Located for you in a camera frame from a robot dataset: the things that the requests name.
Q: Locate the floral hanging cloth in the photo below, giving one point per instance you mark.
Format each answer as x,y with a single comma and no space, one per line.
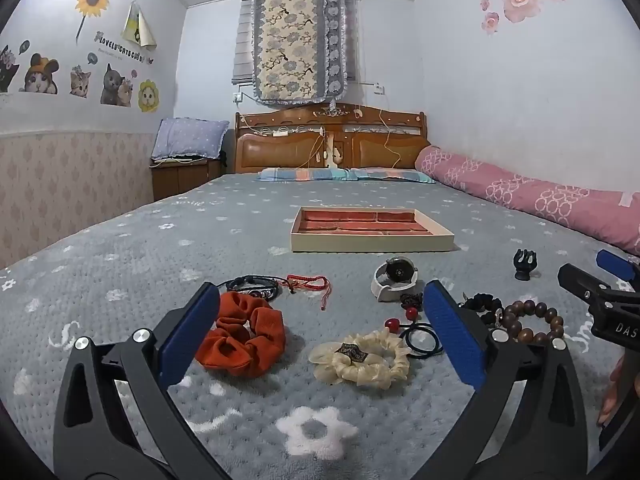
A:
290,45

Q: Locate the grey window blind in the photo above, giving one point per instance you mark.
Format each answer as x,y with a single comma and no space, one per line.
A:
243,42

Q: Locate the orange scrunchie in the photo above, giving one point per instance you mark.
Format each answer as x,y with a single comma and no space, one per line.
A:
245,332

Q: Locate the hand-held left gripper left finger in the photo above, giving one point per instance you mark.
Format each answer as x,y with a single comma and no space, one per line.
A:
190,330

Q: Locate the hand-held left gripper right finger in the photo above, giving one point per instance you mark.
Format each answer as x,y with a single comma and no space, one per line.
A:
452,330

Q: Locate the yellow flower cat sticker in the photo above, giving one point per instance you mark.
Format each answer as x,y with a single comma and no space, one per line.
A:
148,95

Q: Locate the pink patterned bolster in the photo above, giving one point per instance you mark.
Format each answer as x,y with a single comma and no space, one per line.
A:
525,192

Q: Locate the white wall outlet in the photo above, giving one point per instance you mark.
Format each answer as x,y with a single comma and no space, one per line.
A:
380,91

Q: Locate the wooden bed headboard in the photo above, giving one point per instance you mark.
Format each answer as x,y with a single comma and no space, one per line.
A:
285,147

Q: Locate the cream scrunchie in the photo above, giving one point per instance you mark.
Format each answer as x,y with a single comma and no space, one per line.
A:
357,360

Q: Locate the tabby kitten sticker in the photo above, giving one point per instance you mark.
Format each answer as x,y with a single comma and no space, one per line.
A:
80,82

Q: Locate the person's right hand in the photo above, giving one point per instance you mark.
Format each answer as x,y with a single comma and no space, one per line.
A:
614,390

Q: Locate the grey flower-print blanket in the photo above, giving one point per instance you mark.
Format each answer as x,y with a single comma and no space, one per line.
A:
150,260

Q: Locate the black scrunchie with charm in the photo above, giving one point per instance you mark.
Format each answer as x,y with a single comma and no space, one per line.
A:
482,305

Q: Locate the peeling paper wall poster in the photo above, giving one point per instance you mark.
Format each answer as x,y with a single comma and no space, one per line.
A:
139,27

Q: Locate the beige jewelry tray red lining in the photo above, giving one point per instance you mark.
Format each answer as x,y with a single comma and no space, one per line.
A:
370,237

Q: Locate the hamster hat cat sticker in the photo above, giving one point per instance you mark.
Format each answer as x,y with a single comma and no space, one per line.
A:
42,75

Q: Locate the purple dotted pillow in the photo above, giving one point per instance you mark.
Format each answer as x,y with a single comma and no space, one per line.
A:
187,137

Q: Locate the black white cat sticker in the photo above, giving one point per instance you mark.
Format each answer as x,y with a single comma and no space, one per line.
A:
7,67

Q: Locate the black hair claw clip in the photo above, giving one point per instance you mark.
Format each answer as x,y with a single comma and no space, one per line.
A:
524,262

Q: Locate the lettering wall sticker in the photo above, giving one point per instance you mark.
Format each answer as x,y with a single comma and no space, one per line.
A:
125,47

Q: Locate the wooden nightstand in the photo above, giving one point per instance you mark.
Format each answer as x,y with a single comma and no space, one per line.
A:
182,177

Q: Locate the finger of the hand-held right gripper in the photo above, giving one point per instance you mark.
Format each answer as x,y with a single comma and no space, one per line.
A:
616,263
582,282

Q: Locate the grey cats pair sticker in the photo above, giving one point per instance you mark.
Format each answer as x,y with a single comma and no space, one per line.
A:
116,85

